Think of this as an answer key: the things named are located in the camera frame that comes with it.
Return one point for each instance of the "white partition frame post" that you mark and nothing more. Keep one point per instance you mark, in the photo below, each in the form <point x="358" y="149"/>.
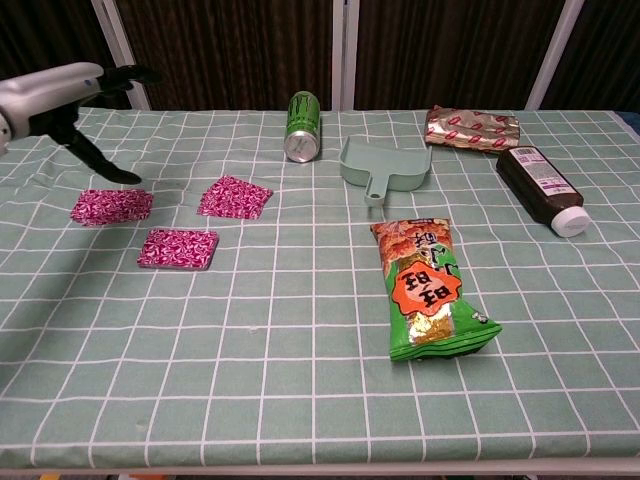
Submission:
<point x="555" y="50"/>
<point x="120" y="50"/>
<point x="345" y="50"/>

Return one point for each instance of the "brown bottle white cap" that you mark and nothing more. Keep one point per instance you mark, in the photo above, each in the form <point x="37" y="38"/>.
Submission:
<point x="537" y="185"/>

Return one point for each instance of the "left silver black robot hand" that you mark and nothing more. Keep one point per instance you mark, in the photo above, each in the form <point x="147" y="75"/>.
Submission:
<point x="45" y="92"/>

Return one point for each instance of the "green orange snack bag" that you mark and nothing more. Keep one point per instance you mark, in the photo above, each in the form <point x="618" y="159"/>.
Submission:
<point x="430" y="290"/>

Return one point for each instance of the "dark brown partition panel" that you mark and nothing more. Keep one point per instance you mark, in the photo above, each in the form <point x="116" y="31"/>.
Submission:
<point x="450" y="50"/>
<point x="225" y="50"/>
<point x="605" y="50"/>
<point x="50" y="30"/>

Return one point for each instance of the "green plastic dustpan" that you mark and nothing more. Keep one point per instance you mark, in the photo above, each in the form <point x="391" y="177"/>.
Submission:
<point x="385" y="161"/>

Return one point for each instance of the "red silver foil packet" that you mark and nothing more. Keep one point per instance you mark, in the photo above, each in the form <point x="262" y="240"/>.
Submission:
<point x="470" y="129"/>

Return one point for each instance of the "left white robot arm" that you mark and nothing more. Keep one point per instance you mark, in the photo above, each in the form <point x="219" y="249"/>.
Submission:
<point x="2" y="135"/>

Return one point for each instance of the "green checkered tablecloth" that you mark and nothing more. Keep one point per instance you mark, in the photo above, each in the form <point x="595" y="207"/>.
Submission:
<point x="250" y="350"/>

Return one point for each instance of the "green energy drink can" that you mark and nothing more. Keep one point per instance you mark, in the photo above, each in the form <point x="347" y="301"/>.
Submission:
<point x="302" y="125"/>

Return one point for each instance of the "dark blue under cloth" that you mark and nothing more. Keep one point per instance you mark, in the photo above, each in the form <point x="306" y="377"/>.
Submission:
<point x="632" y="119"/>

